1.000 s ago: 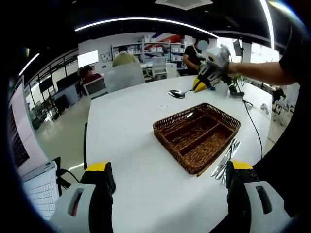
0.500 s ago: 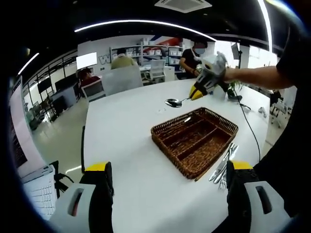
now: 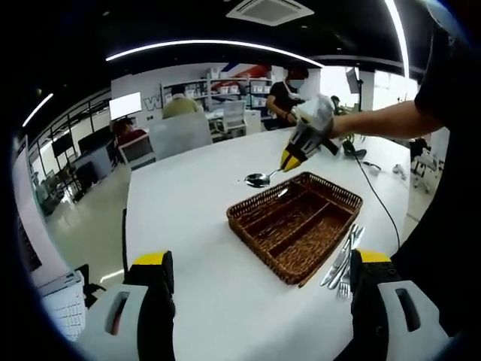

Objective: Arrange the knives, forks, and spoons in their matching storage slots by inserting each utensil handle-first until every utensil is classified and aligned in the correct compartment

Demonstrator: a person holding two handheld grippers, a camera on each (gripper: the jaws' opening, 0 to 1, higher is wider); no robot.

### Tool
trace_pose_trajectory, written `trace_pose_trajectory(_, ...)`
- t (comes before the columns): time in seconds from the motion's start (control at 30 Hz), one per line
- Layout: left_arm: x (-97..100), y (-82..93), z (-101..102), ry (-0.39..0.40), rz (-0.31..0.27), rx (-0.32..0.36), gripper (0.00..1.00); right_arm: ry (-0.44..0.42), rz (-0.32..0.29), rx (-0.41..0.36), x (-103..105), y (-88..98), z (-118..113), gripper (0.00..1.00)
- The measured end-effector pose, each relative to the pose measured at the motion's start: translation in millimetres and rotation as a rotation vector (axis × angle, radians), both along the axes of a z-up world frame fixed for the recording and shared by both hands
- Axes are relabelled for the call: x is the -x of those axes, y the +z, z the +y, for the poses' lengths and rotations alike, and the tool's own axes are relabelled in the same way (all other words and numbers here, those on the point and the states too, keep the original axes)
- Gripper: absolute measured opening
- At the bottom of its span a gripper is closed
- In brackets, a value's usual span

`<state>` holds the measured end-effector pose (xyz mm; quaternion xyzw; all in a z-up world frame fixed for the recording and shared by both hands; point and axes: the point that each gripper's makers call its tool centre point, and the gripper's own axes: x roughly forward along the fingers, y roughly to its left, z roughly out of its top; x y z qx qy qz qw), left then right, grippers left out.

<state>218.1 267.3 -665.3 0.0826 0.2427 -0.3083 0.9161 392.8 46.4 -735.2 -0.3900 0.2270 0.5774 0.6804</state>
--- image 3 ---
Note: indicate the white shelving unit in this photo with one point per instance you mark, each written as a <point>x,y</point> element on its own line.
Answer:
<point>229,88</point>

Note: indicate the white mesh office chair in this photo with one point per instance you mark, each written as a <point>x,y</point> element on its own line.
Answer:
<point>235,114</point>

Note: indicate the white swivel office chair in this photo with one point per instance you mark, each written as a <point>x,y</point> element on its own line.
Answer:
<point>424,165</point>

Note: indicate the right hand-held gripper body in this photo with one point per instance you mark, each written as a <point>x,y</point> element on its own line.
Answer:
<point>317,113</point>

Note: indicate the white device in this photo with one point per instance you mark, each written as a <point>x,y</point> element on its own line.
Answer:
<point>399,170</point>

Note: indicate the person's right hand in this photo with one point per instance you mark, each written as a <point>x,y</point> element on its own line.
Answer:
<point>340,128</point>

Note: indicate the black desk monitors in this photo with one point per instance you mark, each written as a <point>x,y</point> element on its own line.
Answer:
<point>94,141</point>

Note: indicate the brown wicker utensil storage tray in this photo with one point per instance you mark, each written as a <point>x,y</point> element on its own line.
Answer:
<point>312,240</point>

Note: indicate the tripod light panel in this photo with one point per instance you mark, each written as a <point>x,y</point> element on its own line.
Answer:
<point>351,77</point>

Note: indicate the short ceiling light strip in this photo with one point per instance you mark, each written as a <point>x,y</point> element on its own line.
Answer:
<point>37,110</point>

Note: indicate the ceiling air conditioner vent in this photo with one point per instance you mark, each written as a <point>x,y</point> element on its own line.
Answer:
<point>270,11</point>

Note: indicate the silver fork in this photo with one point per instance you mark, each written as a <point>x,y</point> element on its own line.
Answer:
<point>342,291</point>
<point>347,270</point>

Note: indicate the silver table knife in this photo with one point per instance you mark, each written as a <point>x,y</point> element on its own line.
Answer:
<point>330,276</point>
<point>340,274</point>

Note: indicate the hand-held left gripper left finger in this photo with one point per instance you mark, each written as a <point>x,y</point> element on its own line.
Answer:
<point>154,301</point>

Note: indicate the bright white screen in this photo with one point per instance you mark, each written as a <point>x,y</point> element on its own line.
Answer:
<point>126,105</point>

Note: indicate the person's torso black clothing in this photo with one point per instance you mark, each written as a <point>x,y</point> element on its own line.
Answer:
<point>443,225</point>

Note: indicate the curved ceiling light strip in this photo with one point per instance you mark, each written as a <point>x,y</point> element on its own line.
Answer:
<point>225,41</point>

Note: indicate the white plastic crate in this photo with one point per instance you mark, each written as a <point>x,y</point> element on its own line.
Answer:
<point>64,301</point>

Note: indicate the dark grey handheld device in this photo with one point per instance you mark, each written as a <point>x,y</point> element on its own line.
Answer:
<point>359,152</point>

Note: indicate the black chair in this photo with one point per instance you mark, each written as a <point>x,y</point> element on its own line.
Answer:
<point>88,289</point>

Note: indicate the small white box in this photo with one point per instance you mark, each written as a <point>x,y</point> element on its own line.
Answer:
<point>376,169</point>

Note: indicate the brown wooden chopstick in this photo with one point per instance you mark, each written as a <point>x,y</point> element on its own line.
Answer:
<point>300,284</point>

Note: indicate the straight ceiling light strip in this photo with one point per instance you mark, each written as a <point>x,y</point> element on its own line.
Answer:
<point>397,26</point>

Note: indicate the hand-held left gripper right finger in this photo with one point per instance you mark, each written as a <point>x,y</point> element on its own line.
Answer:
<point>370,301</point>

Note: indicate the translucent white partition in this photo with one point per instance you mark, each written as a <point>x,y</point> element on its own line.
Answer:
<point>180,135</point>

